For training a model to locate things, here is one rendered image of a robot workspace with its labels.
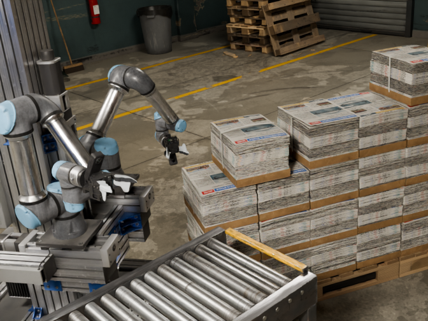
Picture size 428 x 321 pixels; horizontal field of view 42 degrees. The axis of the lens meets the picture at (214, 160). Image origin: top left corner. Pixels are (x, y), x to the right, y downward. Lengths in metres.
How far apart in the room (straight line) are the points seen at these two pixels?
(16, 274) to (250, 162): 1.16
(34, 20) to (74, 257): 1.04
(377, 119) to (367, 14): 7.47
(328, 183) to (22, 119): 1.57
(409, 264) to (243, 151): 1.38
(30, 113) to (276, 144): 1.15
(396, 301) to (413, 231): 0.41
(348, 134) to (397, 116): 0.29
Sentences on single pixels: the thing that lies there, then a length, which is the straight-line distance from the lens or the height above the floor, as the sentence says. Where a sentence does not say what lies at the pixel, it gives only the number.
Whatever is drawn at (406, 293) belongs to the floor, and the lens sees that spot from 3.44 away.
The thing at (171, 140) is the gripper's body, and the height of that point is 0.91.
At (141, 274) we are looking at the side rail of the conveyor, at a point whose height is 0.80.
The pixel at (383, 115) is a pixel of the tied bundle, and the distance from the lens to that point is 2.99.
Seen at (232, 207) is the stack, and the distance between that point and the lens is 2.76.
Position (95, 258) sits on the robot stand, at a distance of 2.51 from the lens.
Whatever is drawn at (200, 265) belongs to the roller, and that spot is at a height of 0.79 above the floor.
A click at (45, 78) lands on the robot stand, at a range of 2.56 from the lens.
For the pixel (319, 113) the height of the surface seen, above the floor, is 1.07.
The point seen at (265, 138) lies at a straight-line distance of 2.66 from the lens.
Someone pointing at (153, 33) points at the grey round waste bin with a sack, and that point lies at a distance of 9.69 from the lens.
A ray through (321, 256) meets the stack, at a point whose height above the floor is 0.30.
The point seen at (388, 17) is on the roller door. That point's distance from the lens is 10.17.
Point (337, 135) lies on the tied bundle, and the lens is 2.88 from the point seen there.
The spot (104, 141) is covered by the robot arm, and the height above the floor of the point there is 1.05.
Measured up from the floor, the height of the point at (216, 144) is 0.96.
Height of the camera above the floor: 2.03
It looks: 23 degrees down
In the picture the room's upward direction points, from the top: 5 degrees counter-clockwise
